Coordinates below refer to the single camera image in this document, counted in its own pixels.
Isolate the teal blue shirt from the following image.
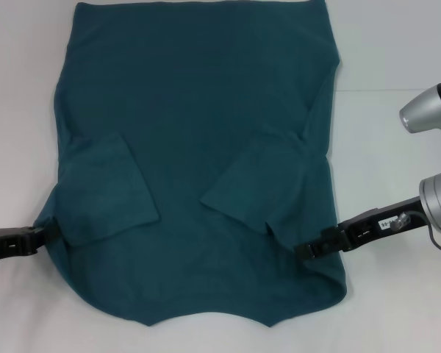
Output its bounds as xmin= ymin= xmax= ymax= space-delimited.
xmin=32 ymin=1 xmax=349 ymax=328

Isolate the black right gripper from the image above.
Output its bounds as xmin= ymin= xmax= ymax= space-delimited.
xmin=293 ymin=196 xmax=426 ymax=262

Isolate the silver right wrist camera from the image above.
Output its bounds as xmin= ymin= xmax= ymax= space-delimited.
xmin=399 ymin=81 xmax=441 ymax=140

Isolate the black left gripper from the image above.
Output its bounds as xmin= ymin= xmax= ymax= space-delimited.
xmin=0 ymin=225 xmax=62 ymax=265

